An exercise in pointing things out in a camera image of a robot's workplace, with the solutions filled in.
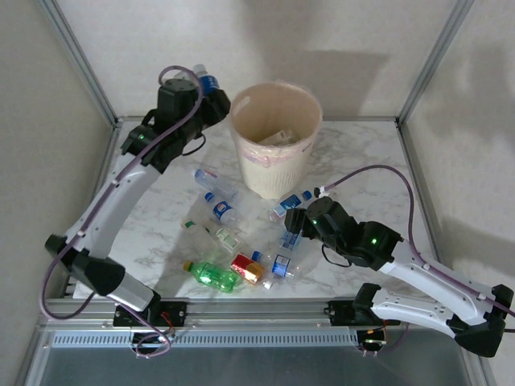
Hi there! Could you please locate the clear long plastic bottle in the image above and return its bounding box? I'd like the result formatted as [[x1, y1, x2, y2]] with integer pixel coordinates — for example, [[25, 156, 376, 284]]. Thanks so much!
[[194, 167, 239, 201]]

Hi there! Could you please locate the blue label blue cap bottle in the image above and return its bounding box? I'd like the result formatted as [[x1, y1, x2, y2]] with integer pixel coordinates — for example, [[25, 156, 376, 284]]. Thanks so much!
[[192, 64, 221, 97]]

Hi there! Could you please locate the small blue label bottle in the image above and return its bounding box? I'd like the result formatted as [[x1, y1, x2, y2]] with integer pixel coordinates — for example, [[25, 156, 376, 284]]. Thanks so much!
[[278, 229, 303, 251]]

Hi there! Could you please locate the blue white label bottle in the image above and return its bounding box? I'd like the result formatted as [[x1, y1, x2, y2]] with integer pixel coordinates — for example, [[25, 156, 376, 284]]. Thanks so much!
[[268, 189, 314, 223]]

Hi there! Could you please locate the crushed blue label bottle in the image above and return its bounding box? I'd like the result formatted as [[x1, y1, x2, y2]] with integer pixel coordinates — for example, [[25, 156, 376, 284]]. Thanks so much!
[[251, 249, 299, 281]]

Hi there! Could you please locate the round blue logo bottle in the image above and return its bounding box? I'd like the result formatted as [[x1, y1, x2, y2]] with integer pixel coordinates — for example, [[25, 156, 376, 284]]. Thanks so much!
[[204, 191, 245, 226]]

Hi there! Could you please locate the green plastic bottle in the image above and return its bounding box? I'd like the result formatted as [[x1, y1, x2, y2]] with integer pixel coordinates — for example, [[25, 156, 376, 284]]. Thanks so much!
[[183, 260, 245, 295]]

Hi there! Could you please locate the pink plastic bin liner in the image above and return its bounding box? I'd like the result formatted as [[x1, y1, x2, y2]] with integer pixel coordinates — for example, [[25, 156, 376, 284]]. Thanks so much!
[[228, 81, 324, 166]]

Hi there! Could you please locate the cream plastic waste bin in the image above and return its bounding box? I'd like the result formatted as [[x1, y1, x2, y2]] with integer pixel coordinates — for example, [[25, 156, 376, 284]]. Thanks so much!
[[228, 81, 324, 200]]

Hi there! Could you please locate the small controller board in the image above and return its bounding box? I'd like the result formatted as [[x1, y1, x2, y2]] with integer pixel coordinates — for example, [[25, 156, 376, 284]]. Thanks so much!
[[132, 332, 170, 351], [359, 327, 389, 347]]

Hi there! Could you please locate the clear crushed plastic bottle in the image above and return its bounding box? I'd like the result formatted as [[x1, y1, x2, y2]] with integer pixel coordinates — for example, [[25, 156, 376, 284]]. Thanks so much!
[[257, 127, 297, 146]]

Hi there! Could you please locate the grey metal shelf sheet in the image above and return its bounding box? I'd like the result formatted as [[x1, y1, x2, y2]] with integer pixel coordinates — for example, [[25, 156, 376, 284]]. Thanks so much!
[[15, 347, 484, 386]]

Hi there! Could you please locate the aluminium table edge rail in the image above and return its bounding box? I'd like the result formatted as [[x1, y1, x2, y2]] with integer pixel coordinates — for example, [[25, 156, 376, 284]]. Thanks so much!
[[396, 120, 498, 386], [115, 115, 402, 123], [60, 119, 124, 301]]

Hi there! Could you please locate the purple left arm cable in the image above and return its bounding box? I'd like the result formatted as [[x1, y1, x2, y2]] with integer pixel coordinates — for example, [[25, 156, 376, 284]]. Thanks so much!
[[38, 65, 202, 359]]

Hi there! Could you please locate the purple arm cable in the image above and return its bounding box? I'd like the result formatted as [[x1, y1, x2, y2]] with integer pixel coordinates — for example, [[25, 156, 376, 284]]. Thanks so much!
[[319, 164, 515, 357], [38, 65, 202, 359]]

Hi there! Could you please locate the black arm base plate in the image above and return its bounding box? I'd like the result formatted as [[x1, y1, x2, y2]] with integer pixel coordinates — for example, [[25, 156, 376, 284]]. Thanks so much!
[[324, 299, 403, 327], [113, 299, 189, 327]]

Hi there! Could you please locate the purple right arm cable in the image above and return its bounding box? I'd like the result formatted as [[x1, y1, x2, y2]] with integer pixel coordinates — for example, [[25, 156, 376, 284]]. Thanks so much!
[[319, 164, 515, 357]]

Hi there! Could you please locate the aluminium frame post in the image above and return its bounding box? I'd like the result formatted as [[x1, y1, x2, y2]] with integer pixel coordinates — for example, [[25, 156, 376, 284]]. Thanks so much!
[[38, 0, 122, 126], [396, 0, 476, 125]]

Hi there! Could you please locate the wide aluminium mounting rail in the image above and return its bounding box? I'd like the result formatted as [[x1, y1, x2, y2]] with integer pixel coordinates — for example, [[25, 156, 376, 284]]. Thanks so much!
[[43, 296, 476, 327]]

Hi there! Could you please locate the slotted grey cable duct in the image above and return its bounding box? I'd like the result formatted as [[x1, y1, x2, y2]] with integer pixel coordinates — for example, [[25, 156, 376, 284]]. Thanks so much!
[[50, 330, 361, 350]]

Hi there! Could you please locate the red wire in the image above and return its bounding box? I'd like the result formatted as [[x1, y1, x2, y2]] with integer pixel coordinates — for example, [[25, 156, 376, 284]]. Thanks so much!
[[159, 311, 177, 335]]

